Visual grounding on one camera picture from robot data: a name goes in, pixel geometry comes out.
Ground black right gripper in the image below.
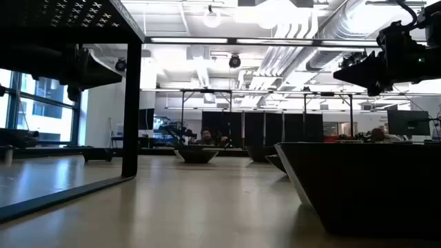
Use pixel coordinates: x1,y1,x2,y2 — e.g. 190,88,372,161
333,21,416,97

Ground person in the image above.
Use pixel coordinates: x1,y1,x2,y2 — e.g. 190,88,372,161
370,127,402,143
194,126,221,146

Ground black computer monitor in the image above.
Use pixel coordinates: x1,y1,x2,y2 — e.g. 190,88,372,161
387,109,431,137

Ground black partition panels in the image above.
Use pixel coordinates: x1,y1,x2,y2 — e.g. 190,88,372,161
201,110,325,149

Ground black ceiling lamp cluster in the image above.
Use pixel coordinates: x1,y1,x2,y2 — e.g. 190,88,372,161
339,51,368,69

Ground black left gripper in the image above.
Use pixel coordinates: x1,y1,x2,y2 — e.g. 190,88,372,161
58,43,123,103

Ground small square black plate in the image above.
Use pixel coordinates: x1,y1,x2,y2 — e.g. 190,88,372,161
245,145,276,163

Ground white ring ceiling lamp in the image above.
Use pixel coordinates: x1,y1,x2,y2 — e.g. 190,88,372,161
202,4,222,29

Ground black wall screen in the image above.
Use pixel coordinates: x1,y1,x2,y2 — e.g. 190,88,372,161
139,107,156,131

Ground large window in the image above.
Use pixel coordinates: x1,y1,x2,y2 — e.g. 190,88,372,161
0,68,89,147

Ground black beam with light strips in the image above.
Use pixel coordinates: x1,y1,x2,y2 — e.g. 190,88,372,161
143,35,382,48

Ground small white cylinder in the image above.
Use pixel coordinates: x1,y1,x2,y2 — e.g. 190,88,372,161
2,144,14,166

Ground black table frame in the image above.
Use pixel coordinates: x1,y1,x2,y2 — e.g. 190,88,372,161
0,145,249,160

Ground black perforated metal shelf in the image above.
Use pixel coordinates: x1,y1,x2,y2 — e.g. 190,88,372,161
0,0,146,224

